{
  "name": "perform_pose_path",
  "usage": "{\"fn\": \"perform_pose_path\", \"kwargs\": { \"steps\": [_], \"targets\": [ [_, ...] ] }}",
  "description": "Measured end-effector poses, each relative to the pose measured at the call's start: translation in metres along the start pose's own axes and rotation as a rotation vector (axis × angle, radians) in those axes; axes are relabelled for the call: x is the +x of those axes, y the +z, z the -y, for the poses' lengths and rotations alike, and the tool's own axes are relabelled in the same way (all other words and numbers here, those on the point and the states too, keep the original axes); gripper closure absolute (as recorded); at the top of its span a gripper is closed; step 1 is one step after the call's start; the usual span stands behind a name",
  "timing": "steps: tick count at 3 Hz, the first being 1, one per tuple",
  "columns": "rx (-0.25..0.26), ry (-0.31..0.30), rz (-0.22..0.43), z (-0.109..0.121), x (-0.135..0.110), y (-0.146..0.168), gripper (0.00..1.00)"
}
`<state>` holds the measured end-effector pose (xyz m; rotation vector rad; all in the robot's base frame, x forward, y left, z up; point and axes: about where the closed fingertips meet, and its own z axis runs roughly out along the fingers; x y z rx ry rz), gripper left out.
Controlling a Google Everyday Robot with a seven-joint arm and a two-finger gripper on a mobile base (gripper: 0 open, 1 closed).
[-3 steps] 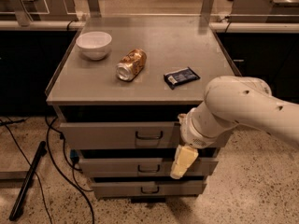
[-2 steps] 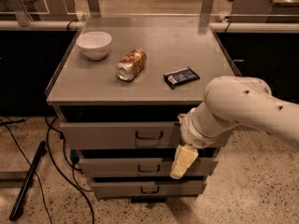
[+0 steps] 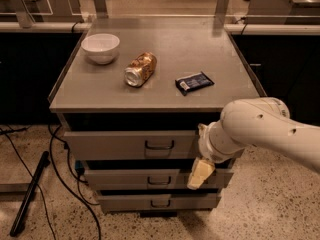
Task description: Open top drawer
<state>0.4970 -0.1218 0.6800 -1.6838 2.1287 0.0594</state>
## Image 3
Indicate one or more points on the white bowl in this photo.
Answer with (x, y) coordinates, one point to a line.
(101, 48)

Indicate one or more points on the grey bottom drawer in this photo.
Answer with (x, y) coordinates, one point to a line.
(158, 202)

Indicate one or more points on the grey drawer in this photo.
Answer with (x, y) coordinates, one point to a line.
(142, 179)
(158, 202)
(133, 145)

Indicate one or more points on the grey middle drawer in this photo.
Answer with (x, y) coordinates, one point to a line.
(142, 179)

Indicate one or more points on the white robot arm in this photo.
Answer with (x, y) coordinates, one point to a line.
(261, 122)

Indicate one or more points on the grey drawer cabinet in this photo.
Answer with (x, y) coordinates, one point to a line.
(91, 97)

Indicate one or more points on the right metal post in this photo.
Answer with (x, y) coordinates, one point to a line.
(221, 8)

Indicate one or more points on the grey top drawer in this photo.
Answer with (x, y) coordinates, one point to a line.
(133, 145)

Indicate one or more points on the metal post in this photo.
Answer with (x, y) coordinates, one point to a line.
(221, 8)
(24, 18)
(101, 8)

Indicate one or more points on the grey background desk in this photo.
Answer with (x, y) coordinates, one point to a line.
(283, 12)

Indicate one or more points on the dark blue snack bar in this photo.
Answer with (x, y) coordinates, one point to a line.
(193, 82)

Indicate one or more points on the left metal post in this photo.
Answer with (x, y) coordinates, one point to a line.
(24, 18)

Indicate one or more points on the black bar on floor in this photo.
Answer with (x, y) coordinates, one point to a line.
(17, 226)

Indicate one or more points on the white horizontal rail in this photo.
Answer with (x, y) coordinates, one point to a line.
(237, 29)

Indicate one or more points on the middle metal post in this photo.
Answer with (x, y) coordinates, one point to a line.
(101, 8)

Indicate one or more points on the gold soda can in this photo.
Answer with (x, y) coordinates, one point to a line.
(140, 69)

